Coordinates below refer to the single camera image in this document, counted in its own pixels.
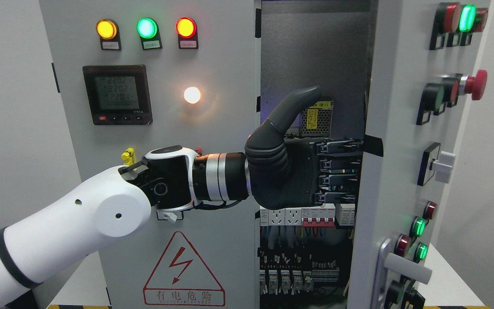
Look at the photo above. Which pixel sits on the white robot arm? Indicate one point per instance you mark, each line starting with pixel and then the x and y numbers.
pixel 112 205

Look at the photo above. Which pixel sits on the white glowing indicator lamp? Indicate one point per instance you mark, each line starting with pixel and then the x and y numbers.
pixel 192 95

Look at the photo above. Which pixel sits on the red emergency stop button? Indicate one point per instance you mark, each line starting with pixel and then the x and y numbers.
pixel 473 85

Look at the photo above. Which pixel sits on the metal mesh power supply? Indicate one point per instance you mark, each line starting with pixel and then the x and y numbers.
pixel 316 120

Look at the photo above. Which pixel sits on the silver door handle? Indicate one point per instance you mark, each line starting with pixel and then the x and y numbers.
pixel 387 292

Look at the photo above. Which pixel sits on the grey electrical cabinet body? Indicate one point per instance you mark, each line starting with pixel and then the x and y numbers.
pixel 326 43

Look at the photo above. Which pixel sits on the grey cabinet door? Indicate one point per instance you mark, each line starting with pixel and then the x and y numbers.
pixel 221 60
pixel 419 47

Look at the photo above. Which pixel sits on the relay terminal row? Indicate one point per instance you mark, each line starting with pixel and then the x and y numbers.
pixel 293 274

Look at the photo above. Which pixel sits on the white door rotary knob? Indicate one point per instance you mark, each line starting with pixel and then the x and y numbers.
pixel 436 164

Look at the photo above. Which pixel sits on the yellow indicator lamp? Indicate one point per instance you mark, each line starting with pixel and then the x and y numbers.
pixel 106 29

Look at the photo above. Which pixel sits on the white rotary selector switch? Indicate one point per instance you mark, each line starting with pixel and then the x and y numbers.
pixel 164 215

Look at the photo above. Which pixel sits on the green indicator lamp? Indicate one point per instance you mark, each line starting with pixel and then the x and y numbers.
pixel 147 28

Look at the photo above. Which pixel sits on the yellow terminal connector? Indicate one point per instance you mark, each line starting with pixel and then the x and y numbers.
pixel 128 156

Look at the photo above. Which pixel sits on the red indicator lamp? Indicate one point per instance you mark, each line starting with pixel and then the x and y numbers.
pixel 186 27

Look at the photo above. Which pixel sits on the dark grey robot hand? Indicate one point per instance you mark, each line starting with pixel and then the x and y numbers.
pixel 295 173

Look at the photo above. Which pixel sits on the red electric hazard warning sign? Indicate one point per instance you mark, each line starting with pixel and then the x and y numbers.
pixel 182 278

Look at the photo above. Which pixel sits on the black white surge protector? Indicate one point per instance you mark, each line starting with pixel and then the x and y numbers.
pixel 345 215

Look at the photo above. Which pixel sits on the black digital power meter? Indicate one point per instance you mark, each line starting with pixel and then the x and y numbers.
pixel 118 94

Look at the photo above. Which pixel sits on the red handled circuit breaker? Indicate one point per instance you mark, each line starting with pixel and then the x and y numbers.
pixel 318 216

